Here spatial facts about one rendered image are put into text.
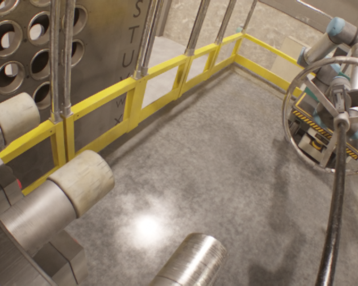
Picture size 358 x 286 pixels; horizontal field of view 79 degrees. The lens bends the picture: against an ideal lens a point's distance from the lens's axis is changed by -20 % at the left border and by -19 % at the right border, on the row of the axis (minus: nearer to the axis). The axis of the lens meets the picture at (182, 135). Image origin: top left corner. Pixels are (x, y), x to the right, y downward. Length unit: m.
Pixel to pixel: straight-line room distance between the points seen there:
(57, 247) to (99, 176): 0.14
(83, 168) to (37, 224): 0.09
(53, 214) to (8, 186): 0.20
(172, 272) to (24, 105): 0.31
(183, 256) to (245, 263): 1.10
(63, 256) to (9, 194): 0.16
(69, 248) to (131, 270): 0.81
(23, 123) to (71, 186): 0.16
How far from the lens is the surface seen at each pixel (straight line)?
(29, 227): 0.29
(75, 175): 0.31
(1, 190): 0.48
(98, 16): 2.21
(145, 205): 1.35
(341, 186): 0.53
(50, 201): 0.30
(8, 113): 0.41
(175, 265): 0.28
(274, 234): 1.55
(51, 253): 0.40
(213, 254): 0.29
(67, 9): 0.94
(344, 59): 0.74
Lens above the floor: 1.14
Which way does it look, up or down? 40 degrees down
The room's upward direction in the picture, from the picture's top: 20 degrees clockwise
